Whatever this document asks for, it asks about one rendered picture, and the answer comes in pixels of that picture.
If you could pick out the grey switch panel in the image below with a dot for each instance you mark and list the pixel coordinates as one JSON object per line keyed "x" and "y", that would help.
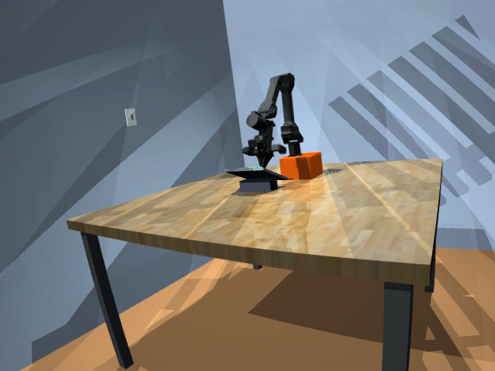
{"x": 257, "y": 179}

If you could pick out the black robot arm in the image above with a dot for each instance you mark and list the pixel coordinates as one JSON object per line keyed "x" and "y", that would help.
{"x": 267, "y": 110}

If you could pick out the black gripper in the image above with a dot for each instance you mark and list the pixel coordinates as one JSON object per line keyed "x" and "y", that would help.
{"x": 264, "y": 154}

